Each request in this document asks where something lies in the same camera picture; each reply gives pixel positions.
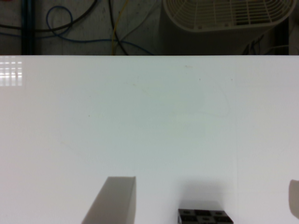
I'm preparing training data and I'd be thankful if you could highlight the black cable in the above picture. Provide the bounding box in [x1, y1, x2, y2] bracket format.
[0, 0, 101, 35]

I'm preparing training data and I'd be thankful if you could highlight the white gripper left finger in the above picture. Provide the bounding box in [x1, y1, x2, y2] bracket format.
[81, 176, 136, 224]

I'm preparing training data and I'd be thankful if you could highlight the black studded cube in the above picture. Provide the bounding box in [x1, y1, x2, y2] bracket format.
[178, 209, 234, 224]

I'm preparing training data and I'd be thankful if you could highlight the yellow cable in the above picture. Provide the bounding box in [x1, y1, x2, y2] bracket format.
[110, 0, 130, 56]

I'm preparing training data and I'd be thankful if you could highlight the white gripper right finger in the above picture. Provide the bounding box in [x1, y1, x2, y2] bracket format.
[289, 180, 299, 219]

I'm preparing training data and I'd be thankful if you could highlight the blue cable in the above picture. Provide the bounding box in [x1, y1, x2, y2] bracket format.
[0, 5, 155, 56]

